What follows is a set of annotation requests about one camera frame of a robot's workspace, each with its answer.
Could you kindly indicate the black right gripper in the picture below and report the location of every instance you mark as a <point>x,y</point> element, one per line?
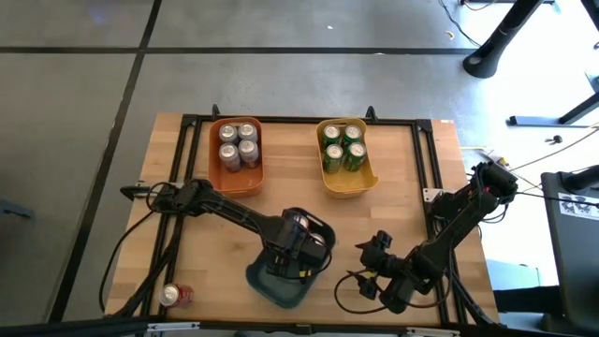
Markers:
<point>398,276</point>

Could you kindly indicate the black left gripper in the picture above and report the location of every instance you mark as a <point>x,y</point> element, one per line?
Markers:
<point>299,245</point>

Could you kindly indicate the blue plastic bin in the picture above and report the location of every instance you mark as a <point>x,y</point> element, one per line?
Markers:
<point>276,290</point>

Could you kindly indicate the orange plastic bin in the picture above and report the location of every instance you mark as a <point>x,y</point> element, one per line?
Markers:
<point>236,182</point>

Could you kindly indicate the silver soda can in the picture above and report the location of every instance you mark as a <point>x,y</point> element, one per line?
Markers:
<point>249,152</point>
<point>228,133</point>
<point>229,156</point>
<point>247,132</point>

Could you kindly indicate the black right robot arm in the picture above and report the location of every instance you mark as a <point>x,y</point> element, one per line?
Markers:
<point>458,224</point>

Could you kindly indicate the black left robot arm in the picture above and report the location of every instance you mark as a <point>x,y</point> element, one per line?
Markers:
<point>234,214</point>

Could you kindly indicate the yellow plastic bin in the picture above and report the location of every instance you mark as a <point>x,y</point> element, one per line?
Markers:
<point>348,182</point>

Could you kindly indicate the white mounting plate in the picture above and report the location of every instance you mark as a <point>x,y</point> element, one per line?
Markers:
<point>429,194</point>

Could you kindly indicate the grey box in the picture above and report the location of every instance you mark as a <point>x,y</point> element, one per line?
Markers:
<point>512,276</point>

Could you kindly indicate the black cabinet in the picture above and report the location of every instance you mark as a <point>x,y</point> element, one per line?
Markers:
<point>575,262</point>

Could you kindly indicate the white marker label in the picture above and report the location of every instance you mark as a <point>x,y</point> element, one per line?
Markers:
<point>578,206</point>

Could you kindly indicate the black T-shaped desk foot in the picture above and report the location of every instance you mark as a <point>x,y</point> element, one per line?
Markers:
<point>533,121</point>

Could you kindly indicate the small black knob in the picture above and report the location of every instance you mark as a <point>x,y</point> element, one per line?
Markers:
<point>556,139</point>

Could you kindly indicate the black rig beam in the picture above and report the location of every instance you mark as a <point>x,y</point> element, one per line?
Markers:
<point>70,327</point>

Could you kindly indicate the black cylinder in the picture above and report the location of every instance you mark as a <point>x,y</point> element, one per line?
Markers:
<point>582,179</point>

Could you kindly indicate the black round desk leg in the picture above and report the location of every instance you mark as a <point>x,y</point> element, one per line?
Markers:
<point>501,37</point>

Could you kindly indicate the grey object on floor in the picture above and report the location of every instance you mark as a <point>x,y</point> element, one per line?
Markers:
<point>14,209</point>

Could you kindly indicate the black slanted desk leg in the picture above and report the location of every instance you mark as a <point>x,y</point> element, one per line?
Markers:
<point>593,11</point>

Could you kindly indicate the silver beam bracket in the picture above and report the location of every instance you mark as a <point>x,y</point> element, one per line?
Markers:
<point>433,332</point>
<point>173,326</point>

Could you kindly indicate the black aluminium table frame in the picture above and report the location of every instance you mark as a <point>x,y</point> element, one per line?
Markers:
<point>290,120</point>

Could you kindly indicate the black frame clamp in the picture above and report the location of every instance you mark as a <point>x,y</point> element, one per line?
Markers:
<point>215,113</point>
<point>372,114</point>

